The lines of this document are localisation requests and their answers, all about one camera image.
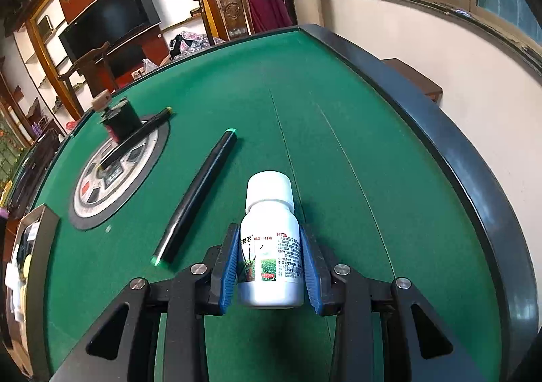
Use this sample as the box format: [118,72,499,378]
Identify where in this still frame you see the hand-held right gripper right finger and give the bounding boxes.
[298,223,487,382]

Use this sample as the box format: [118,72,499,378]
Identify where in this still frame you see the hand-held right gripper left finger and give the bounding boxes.
[51,222,242,382]

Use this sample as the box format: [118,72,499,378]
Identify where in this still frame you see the white bottle with green label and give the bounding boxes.
[238,170,306,308]

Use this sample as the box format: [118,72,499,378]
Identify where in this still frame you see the black marker with green ends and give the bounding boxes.
[150,128,238,267]

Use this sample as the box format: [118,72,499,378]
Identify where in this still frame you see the cardboard box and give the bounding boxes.
[0,204,60,366]

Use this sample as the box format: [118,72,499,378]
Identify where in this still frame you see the round table control panel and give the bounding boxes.
[68,117,171,231]

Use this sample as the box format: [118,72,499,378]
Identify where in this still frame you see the black pen with yellow tip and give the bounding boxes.
[98,107,173,173]

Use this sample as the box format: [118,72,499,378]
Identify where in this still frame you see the black jar with beige stopper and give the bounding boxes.
[92,91,141,141]

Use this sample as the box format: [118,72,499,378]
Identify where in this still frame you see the brown wooden side table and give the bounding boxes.
[381,58,443,103]

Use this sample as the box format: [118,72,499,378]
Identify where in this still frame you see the floral bag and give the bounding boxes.
[169,29,225,61]

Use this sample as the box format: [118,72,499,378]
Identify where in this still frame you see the wooden chair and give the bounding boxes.
[190,0,255,41]
[57,42,119,120]

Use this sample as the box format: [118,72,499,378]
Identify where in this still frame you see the maroon cloth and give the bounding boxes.
[241,0,297,33]

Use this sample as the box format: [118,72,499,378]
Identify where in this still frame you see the black flat television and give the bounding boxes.
[58,0,162,63]

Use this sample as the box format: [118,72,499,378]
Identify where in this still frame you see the floral wall painting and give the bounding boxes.
[0,119,26,196]

